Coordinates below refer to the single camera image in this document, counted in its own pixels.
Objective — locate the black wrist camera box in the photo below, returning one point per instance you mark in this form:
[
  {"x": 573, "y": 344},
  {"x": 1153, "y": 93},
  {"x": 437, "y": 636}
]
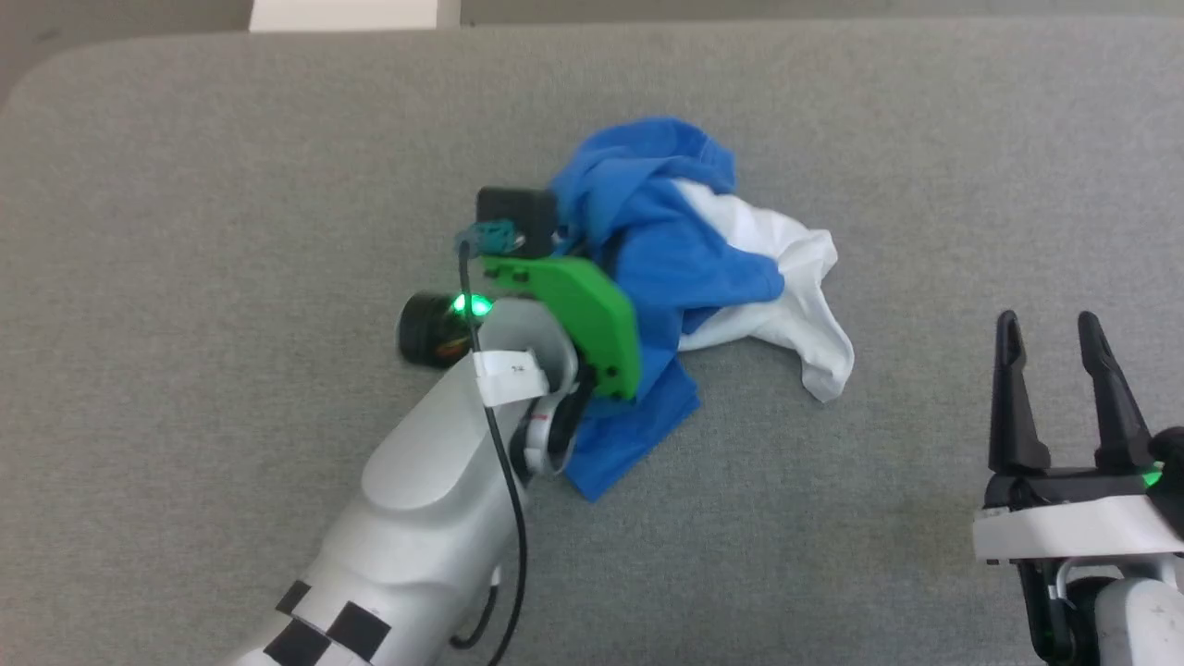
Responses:
[{"x": 518, "y": 208}]

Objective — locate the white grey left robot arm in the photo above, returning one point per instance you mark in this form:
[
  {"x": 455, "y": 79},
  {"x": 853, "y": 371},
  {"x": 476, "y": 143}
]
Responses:
[{"x": 416, "y": 518}]

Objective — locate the white rectangular block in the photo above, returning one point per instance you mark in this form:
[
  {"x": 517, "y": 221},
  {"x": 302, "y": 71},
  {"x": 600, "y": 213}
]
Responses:
[{"x": 351, "y": 14}]

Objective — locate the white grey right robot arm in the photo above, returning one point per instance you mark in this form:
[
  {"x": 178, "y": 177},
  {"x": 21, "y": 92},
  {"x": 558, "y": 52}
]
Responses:
[{"x": 1138, "y": 620}]

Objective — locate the blue and white garment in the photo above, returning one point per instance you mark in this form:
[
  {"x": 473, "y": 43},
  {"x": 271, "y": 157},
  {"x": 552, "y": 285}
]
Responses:
[{"x": 666, "y": 259}]

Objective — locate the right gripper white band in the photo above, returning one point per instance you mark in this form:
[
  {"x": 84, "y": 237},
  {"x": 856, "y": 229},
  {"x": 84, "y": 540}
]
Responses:
[{"x": 1073, "y": 527}]

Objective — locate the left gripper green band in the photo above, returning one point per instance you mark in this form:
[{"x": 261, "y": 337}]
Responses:
[{"x": 601, "y": 324}]

